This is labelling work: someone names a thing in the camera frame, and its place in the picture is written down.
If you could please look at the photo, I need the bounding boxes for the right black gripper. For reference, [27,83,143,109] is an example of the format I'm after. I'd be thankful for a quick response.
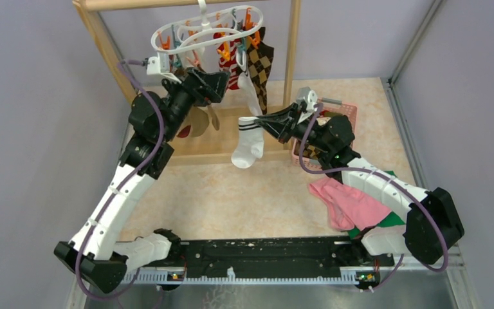
[255,103,333,153]

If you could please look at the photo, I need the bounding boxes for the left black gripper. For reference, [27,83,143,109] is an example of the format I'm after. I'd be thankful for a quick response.
[160,66,230,142]

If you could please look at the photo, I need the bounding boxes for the red white striped sock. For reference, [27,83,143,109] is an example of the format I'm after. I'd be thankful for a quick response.
[218,38,245,90]

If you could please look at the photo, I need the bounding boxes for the white sock black stripes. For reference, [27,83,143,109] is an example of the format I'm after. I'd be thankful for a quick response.
[237,67,262,116]

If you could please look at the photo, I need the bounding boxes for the brown argyle sock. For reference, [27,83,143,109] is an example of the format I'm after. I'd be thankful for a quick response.
[246,26,275,115]

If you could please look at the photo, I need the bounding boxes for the white round clip hanger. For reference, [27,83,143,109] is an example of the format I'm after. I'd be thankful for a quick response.
[150,1,264,67]

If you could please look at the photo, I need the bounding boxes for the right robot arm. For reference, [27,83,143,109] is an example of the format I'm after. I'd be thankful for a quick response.
[254,103,464,270]

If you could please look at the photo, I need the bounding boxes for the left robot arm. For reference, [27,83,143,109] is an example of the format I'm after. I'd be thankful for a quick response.
[54,68,230,294]

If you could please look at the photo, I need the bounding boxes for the pink clip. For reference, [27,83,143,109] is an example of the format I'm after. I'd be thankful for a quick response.
[185,50,203,71]

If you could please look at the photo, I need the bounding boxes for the brown argyle socks in basket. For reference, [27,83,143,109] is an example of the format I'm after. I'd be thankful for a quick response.
[293,141,321,160]

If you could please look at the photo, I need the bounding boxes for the orange clip holding sock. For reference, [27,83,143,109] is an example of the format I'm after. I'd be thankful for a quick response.
[217,42,231,62]

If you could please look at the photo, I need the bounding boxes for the teal clip holding sock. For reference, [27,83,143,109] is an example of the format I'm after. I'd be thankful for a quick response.
[235,41,248,71]

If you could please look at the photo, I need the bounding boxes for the tan hanging sock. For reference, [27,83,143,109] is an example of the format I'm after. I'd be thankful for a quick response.
[182,107,210,137]
[207,105,220,131]

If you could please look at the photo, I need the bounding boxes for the pink laundry basket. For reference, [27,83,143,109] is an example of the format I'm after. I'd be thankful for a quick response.
[291,102,358,170]

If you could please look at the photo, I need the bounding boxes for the dark red hanging sock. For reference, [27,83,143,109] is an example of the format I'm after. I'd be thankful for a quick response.
[176,126,191,138]

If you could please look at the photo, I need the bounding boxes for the pink cloth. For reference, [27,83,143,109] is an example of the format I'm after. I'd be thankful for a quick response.
[308,178,392,231]

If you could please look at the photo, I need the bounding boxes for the green cloth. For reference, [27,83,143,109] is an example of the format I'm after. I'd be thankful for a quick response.
[342,185,405,238]

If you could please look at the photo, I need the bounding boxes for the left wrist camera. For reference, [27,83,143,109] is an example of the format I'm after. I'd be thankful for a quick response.
[145,54,181,83]

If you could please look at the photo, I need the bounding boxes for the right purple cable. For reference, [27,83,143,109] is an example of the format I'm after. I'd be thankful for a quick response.
[298,102,450,293]

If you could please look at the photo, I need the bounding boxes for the purple cable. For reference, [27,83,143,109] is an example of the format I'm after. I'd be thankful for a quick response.
[74,59,165,309]
[298,102,450,293]

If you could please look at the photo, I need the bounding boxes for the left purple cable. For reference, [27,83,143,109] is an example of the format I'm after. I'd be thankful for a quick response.
[74,59,165,309]

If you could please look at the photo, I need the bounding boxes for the wooden drying rack frame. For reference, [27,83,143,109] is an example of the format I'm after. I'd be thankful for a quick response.
[73,1,301,165]

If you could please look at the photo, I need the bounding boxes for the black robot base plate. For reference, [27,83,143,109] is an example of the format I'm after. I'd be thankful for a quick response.
[149,236,395,279]

